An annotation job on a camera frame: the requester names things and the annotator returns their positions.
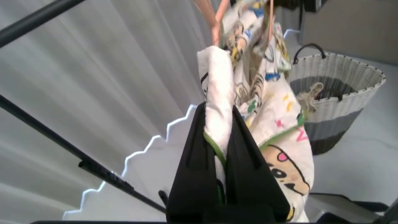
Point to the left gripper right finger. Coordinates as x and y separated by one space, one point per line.
248 180

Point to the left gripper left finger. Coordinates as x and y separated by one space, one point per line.
192 180

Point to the cream printed garment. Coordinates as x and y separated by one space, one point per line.
309 96
270 102

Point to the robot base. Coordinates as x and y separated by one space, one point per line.
342 208

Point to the white laundry basket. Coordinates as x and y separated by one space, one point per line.
339 105

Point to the black clothes rack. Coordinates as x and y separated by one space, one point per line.
62 143

